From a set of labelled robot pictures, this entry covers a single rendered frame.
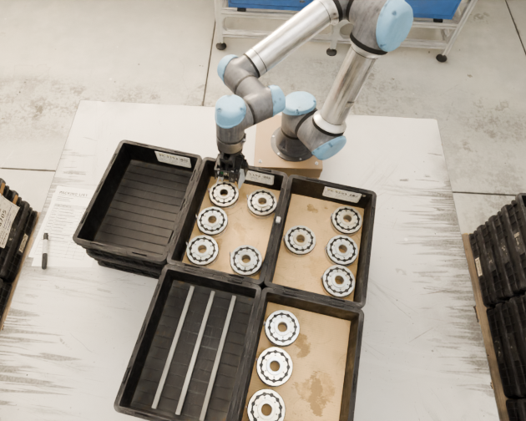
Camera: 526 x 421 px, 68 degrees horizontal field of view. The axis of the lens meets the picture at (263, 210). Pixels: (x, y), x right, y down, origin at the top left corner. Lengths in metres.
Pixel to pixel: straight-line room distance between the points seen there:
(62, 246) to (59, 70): 1.89
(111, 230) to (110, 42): 2.17
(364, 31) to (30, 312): 1.35
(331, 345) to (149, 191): 0.80
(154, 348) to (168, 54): 2.35
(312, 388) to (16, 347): 0.95
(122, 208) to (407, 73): 2.37
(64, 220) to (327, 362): 1.07
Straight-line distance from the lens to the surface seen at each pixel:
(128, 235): 1.38
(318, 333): 1.24
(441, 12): 3.15
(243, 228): 1.33
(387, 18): 1.11
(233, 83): 1.09
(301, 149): 1.50
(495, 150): 2.99
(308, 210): 1.37
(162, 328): 1.26
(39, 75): 3.29
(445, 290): 1.55
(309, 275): 1.28
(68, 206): 1.66
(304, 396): 1.22
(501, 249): 2.12
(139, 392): 1.25
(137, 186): 1.46
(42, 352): 1.50
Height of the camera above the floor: 2.04
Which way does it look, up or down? 63 degrees down
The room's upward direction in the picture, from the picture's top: 4 degrees clockwise
